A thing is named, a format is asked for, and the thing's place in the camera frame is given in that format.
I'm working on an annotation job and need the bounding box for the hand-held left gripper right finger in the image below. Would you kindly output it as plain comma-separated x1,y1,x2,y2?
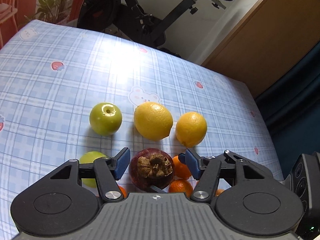
178,148,275,203

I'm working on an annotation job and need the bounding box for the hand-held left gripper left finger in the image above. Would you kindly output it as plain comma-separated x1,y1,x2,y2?
47,147,131,202

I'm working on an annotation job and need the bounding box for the purple mangosteen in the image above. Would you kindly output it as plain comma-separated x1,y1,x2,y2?
128,148,175,190

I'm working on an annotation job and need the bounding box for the small yellow lemon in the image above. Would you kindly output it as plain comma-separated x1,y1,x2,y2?
175,111,208,148

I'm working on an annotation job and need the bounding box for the green apple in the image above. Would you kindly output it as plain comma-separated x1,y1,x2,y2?
89,102,123,136
79,151,108,188

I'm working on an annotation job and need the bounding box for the large yellow lemon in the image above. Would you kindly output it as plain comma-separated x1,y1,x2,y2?
134,102,174,141

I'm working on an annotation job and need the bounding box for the dark blue cloth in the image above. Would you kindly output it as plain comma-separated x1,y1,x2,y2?
255,47,320,178

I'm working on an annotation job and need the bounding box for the blue plaid printed tablecloth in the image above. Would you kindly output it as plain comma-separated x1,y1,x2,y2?
0,19,284,240

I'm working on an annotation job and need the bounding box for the black exercise bike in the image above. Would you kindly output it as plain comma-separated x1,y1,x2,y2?
77,0,237,58

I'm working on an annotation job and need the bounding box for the brown wooden cabinet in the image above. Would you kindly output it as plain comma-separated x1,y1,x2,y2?
201,0,320,98

